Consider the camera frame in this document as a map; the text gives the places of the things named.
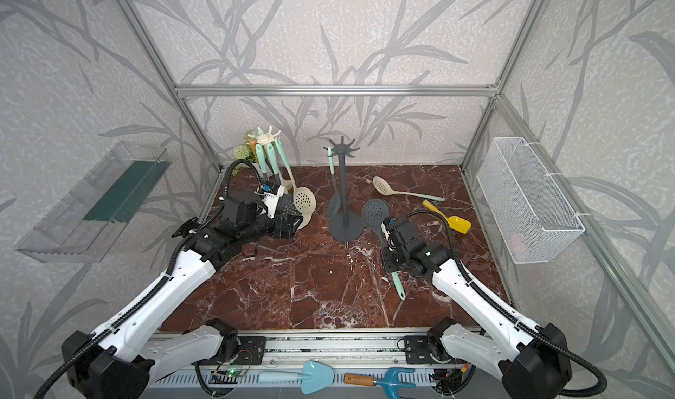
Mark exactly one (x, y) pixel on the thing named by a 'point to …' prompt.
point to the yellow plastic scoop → (457, 223)
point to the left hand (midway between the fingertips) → (291, 215)
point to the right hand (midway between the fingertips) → (385, 253)
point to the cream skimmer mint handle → (384, 188)
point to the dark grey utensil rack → (344, 226)
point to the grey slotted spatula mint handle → (334, 208)
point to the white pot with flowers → (242, 153)
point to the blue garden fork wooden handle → (390, 383)
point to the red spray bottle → (192, 224)
